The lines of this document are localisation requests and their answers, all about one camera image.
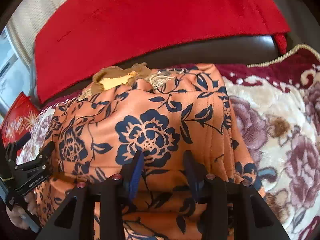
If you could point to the beige dotted curtain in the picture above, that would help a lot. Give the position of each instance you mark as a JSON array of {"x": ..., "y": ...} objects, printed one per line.
[{"x": 26, "y": 22}]

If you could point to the red blanket on sofa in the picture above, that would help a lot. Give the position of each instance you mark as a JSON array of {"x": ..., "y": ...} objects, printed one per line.
[{"x": 83, "y": 36}]

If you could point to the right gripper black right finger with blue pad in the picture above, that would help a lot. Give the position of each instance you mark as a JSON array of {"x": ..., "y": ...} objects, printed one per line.
[{"x": 253, "y": 218}]

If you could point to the red tin box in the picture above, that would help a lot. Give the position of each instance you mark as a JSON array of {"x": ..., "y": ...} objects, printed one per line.
[{"x": 19, "y": 120}]

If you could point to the floral plush sofa cover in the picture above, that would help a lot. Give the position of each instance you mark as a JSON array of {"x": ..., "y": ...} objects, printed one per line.
[{"x": 276, "y": 105}]

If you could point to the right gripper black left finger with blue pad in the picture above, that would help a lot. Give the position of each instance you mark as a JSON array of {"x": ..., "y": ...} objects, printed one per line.
[{"x": 74, "y": 219}]

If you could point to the dark brown leather sofa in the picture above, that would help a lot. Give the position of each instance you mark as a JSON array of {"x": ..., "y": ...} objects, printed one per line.
[{"x": 302, "y": 21}]

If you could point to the orange floral garment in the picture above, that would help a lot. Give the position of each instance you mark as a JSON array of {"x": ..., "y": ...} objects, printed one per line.
[{"x": 96, "y": 136}]

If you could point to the person's left hand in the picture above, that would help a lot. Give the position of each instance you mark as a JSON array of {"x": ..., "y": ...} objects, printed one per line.
[{"x": 17, "y": 213}]

